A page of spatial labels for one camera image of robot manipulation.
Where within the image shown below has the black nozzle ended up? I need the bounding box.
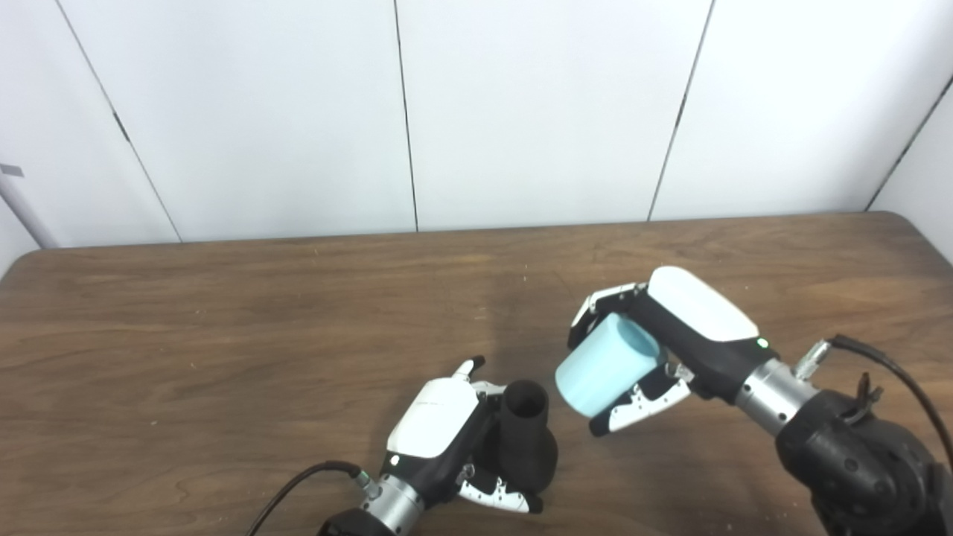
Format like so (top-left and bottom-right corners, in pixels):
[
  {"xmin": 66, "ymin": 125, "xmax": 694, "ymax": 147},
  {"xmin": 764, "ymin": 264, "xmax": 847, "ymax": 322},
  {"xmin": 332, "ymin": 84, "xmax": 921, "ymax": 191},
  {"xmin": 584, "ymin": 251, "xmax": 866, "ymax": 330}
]
[{"xmin": 497, "ymin": 380, "xmax": 558, "ymax": 496}]

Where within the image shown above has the white corner post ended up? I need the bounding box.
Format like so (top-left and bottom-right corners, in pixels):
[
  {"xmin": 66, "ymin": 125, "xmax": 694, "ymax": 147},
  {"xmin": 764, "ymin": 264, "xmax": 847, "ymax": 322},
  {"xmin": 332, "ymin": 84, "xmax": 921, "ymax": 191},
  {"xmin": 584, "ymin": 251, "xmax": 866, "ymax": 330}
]
[{"xmin": 0, "ymin": 160, "xmax": 59, "ymax": 250}]

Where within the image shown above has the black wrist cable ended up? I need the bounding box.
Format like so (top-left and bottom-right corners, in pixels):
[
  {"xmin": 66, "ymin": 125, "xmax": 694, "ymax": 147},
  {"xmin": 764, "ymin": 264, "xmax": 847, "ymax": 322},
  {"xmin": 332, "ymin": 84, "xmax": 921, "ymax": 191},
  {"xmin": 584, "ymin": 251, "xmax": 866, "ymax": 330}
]
[
  {"xmin": 246, "ymin": 460, "xmax": 382, "ymax": 536},
  {"xmin": 793, "ymin": 334, "xmax": 953, "ymax": 473}
]

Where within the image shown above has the black and white left hand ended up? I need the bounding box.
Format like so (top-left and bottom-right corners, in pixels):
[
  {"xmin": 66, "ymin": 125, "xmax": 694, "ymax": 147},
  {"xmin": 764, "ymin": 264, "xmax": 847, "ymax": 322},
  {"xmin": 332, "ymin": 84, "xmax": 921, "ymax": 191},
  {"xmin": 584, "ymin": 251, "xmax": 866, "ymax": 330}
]
[{"xmin": 378, "ymin": 356, "xmax": 544, "ymax": 516}]

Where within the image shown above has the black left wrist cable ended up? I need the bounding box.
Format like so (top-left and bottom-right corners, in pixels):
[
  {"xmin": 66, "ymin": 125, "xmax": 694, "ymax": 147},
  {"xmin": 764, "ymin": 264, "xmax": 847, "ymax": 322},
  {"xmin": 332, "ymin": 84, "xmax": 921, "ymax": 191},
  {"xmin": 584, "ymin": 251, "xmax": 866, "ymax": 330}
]
[{"xmin": 246, "ymin": 460, "xmax": 382, "ymax": 536}]

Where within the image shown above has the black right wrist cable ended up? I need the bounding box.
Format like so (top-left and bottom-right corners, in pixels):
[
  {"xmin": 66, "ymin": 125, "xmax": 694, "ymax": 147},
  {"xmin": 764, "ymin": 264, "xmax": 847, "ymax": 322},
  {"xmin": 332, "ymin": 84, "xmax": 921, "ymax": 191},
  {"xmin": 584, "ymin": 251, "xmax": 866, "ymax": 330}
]
[{"xmin": 793, "ymin": 334, "xmax": 953, "ymax": 473}]

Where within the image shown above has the light blue cup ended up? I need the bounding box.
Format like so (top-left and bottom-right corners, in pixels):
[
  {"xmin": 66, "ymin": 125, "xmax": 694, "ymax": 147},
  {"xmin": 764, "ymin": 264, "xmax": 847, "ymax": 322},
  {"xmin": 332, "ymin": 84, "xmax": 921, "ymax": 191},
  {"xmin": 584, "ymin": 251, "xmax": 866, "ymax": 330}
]
[{"xmin": 555, "ymin": 312, "xmax": 666, "ymax": 418}]

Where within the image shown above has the black and white right hand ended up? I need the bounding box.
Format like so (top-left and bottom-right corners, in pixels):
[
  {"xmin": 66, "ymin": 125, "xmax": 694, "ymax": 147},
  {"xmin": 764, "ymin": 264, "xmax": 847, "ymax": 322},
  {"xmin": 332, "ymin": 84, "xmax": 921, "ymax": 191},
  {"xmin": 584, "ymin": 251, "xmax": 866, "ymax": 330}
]
[{"xmin": 567, "ymin": 266, "xmax": 779, "ymax": 438}]

